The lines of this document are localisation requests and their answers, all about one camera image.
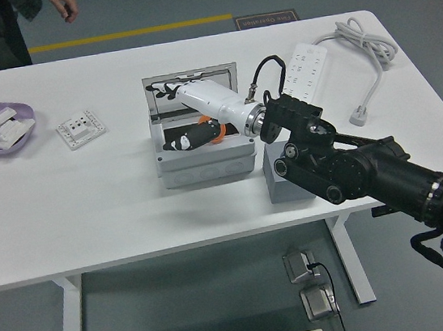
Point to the white wall socket panel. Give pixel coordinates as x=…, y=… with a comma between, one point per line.
x=82, y=130

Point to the metal floor socket box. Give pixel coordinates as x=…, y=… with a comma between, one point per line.
x=298, y=265
x=319, y=303

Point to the grey cube with round hole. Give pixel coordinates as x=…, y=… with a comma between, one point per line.
x=280, y=190

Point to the yellow floor tape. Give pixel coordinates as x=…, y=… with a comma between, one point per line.
x=126, y=34

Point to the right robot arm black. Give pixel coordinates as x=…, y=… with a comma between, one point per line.
x=369, y=170

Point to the white table leg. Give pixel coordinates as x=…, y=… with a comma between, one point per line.
x=352, y=262
x=71, y=316

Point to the grey junction box clear lid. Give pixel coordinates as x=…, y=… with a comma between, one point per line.
x=206, y=171

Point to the white power strip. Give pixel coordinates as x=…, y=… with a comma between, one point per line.
x=311, y=72

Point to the flat white plastic piece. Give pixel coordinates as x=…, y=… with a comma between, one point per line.
x=4, y=144

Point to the brown floor sign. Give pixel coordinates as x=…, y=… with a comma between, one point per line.
x=265, y=20

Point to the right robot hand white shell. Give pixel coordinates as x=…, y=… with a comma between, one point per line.
x=213, y=99

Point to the black table control panel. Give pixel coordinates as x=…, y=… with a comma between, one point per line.
x=378, y=212

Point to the person's hand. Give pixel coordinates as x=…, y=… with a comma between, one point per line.
x=63, y=4

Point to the white plastic clip piece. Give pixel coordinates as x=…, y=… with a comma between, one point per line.
x=16, y=127

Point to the orange cylinder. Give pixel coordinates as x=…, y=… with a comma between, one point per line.
x=221, y=133

